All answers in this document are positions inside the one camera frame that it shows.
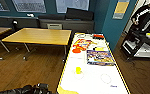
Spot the white air hockey table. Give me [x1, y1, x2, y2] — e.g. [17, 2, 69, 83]
[56, 31, 132, 94]

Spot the large wooden table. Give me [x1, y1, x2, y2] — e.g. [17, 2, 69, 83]
[1, 27, 73, 63]

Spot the white vent panel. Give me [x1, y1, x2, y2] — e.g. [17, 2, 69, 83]
[47, 23, 63, 30]

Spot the yellow card pile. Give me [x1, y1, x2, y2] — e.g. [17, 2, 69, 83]
[94, 46, 106, 52]

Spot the grey sofa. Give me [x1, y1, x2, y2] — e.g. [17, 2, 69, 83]
[37, 18, 95, 34]

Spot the white object on ledge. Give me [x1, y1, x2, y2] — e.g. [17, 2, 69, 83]
[26, 13, 35, 18]

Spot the red black game box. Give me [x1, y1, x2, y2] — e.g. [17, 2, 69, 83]
[92, 33, 105, 40]

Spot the dark bench sofa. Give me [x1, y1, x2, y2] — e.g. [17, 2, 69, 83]
[0, 15, 39, 29]

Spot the black sofa cushion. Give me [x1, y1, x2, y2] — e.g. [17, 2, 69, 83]
[65, 7, 95, 22]

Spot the black wheeled cart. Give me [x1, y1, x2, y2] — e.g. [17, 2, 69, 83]
[120, 28, 150, 62]

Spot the person in black jacket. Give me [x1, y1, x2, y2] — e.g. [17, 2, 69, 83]
[130, 2, 150, 33]

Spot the yellow wall poster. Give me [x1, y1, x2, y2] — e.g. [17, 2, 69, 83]
[112, 0, 131, 20]

